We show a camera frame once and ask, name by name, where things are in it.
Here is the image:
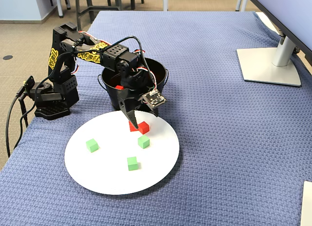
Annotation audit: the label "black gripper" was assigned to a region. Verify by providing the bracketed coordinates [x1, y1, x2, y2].
[116, 86, 158, 129]

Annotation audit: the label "white round plate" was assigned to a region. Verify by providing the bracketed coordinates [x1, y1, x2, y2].
[64, 110, 180, 195]

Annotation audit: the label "green cube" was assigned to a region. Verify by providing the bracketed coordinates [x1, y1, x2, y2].
[137, 135, 150, 149]
[85, 138, 99, 153]
[127, 156, 139, 171]

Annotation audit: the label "black metal bucket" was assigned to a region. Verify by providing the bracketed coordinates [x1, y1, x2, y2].
[98, 57, 170, 117]

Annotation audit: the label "blue woven cloth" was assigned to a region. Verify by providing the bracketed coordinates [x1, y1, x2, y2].
[0, 11, 312, 226]

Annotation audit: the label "dark chair base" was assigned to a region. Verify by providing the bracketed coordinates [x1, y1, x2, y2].
[107, 0, 145, 11]

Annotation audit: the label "white table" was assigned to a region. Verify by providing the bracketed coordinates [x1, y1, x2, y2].
[65, 0, 169, 12]

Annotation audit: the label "black chair legs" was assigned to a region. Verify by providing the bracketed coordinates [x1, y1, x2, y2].
[46, 0, 72, 11]

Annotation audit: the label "white table leg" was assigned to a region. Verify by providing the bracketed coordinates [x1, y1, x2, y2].
[55, 0, 65, 19]

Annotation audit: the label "silver monitor stand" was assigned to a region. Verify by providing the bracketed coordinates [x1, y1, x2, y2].
[235, 28, 302, 87]

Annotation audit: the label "white grey furniture legs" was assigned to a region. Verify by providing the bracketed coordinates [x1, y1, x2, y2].
[234, 0, 249, 13]

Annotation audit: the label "computer monitor screen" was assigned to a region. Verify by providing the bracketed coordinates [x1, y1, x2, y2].
[240, 0, 312, 62]

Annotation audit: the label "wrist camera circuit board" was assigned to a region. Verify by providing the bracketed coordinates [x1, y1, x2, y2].
[141, 89, 169, 107]

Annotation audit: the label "white red gripper servo wire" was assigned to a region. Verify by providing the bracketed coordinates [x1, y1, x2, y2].
[133, 49, 156, 92]

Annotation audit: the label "black camera cable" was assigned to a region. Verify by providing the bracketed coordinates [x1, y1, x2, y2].
[34, 35, 156, 101]

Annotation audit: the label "black base cable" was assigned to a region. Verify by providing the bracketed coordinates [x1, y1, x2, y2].
[5, 88, 25, 157]
[13, 96, 30, 150]

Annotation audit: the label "grey metal stool frame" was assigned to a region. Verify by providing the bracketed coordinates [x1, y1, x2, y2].
[75, 0, 122, 33]

